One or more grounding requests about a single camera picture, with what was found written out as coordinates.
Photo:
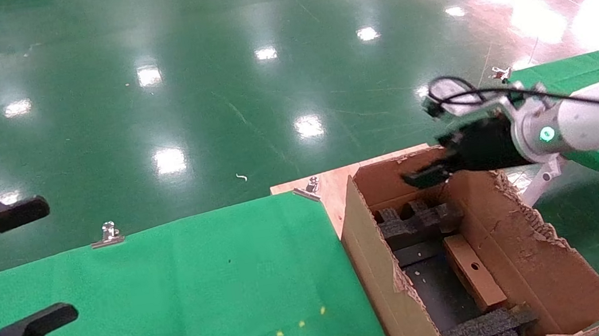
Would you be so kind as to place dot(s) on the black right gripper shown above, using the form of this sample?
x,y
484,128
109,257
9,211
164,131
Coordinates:
x,y
485,146

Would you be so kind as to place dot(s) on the small brown cardboard box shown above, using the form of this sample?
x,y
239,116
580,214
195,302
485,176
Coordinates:
x,y
475,272

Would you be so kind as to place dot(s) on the large open brown carton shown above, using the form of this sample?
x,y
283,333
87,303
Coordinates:
x,y
525,254

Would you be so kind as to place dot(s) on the silver binder clip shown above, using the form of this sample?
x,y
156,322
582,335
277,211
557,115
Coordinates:
x,y
108,234
309,188
501,74

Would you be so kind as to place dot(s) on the large green tablecloth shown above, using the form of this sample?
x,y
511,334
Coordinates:
x,y
149,303

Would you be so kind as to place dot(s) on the small green tablecloth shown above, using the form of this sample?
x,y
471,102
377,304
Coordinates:
x,y
582,73

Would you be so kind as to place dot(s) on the small white scrap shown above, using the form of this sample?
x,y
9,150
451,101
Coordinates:
x,y
241,177

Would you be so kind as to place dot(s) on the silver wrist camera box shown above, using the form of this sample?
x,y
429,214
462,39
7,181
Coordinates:
x,y
449,96

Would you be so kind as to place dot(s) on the silver camera mounting bracket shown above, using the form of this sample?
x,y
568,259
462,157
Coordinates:
x,y
544,182

